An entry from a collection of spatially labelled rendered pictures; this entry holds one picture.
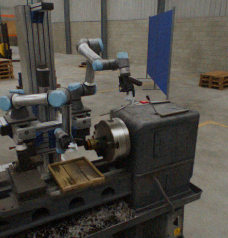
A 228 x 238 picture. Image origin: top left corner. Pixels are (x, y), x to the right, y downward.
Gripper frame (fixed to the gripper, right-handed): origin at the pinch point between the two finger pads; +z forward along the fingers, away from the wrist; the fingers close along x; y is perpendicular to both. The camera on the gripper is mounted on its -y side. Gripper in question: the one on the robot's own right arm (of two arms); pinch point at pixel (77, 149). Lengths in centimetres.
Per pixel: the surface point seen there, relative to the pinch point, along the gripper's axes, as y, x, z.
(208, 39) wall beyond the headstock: -904, 41, -718
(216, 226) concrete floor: -139, -103, 21
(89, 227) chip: 0, -48, 22
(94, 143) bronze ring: -12.3, 2.4, 0.1
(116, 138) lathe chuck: -24.7, 8.4, 10.1
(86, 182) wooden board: -0.2, -17.0, 14.9
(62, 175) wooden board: 9.6, -19.8, -3.5
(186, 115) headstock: -80, 20, 16
